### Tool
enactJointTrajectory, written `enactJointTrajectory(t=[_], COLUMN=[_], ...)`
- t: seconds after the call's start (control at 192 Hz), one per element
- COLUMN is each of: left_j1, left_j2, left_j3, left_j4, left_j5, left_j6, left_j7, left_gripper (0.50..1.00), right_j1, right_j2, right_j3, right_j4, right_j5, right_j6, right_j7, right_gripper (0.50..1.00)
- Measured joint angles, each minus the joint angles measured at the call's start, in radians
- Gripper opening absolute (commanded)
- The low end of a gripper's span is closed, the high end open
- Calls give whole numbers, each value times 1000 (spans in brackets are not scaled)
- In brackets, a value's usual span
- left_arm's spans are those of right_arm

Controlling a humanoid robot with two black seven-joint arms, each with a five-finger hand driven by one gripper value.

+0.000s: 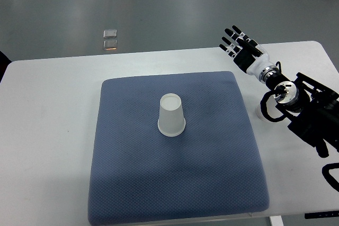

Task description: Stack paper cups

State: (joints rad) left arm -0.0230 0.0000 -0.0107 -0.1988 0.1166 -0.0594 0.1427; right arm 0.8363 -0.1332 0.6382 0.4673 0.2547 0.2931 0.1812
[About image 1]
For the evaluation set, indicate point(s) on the black white robotic hand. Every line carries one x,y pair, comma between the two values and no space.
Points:
247,54

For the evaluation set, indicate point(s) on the white paper cup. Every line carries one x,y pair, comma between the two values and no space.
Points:
259,113
171,121

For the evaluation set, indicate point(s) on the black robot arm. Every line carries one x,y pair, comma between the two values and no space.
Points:
311,107

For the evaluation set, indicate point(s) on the white paper cup on cushion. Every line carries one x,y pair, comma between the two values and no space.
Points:
171,121

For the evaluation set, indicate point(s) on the upper metal floor plate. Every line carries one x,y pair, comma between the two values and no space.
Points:
110,33

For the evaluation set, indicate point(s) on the blue fabric cushion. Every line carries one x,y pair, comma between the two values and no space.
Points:
212,168

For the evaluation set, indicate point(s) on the white table leg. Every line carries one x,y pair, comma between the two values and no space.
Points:
276,221

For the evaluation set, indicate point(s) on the black table control panel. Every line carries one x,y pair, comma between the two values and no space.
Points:
321,215

